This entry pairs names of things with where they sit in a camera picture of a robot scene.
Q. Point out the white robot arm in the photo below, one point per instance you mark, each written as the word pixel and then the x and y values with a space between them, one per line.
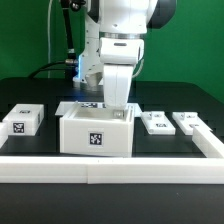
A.
pixel 114 47

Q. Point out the white U-shaped fence frame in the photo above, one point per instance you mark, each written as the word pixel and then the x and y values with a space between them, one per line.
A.
pixel 97 170

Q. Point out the white cabinet door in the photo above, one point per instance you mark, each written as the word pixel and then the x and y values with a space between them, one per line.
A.
pixel 157 123
pixel 188 120

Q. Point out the white cabinet top block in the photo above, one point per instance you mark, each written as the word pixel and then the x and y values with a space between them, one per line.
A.
pixel 24 119

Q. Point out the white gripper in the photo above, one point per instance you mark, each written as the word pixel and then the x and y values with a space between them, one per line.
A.
pixel 117 82

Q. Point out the white fiducial marker sheet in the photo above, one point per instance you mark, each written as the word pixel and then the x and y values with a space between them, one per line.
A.
pixel 64 106

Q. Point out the white cabinet body box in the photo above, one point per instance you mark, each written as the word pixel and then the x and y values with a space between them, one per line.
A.
pixel 96 132

